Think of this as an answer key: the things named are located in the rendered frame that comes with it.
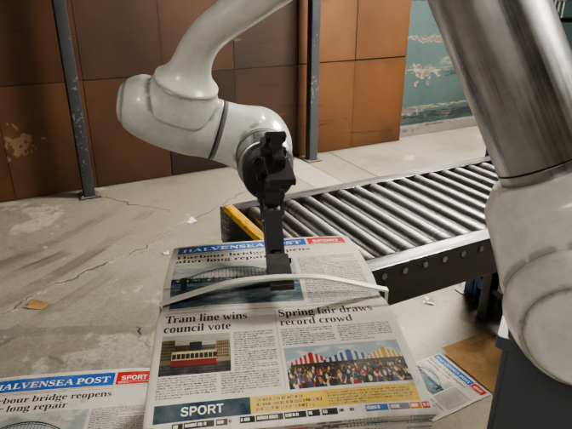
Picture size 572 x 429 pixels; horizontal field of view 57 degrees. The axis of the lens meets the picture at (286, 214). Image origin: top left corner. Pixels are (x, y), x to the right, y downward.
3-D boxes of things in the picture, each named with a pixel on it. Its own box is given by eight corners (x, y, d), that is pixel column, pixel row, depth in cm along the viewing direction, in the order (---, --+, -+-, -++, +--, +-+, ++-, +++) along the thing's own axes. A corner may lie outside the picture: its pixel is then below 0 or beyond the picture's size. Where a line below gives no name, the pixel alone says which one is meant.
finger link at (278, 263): (265, 254, 71) (265, 259, 71) (270, 286, 65) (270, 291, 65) (288, 253, 71) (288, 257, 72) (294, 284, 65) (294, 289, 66)
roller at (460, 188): (527, 233, 159) (530, 218, 157) (421, 185, 197) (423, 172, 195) (538, 230, 161) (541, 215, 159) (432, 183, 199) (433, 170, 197)
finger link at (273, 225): (256, 187, 75) (256, 191, 77) (262, 263, 71) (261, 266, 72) (284, 186, 76) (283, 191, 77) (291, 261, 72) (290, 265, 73)
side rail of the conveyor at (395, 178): (226, 247, 166) (225, 211, 162) (220, 240, 171) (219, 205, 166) (526, 180, 223) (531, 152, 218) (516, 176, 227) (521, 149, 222)
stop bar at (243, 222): (288, 276, 126) (288, 268, 125) (222, 211, 162) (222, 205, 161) (300, 272, 128) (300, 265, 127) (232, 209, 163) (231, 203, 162)
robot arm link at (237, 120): (283, 192, 90) (207, 171, 86) (273, 159, 103) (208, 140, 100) (305, 134, 85) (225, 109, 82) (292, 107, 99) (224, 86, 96)
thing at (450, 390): (415, 431, 186) (415, 428, 186) (368, 381, 210) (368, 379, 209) (491, 397, 202) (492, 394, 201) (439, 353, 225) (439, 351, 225)
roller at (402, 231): (443, 254, 144) (428, 264, 143) (346, 197, 183) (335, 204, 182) (438, 240, 142) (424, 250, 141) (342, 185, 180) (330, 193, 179)
